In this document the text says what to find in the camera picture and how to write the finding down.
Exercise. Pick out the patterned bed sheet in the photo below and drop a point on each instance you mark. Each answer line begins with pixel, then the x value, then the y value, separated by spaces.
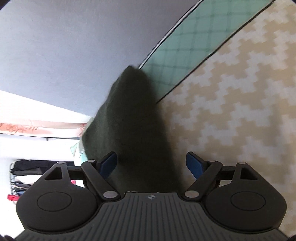
pixel 239 105

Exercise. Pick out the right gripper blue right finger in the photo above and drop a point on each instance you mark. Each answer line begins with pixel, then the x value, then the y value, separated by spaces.
pixel 195 164

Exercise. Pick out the grey-blue headboard panel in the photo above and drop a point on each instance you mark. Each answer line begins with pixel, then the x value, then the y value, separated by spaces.
pixel 68 53

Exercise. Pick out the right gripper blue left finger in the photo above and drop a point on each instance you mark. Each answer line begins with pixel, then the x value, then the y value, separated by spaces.
pixel 108 164

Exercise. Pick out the dark green knit sweater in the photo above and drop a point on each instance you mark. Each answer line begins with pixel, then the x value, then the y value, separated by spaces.
pixel 129 123

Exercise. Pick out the pink floral curtain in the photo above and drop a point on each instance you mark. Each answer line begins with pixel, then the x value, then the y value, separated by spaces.
pixel 60 130

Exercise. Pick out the clothes rack with garments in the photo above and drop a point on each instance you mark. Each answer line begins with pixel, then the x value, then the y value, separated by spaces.
pixel 23 174

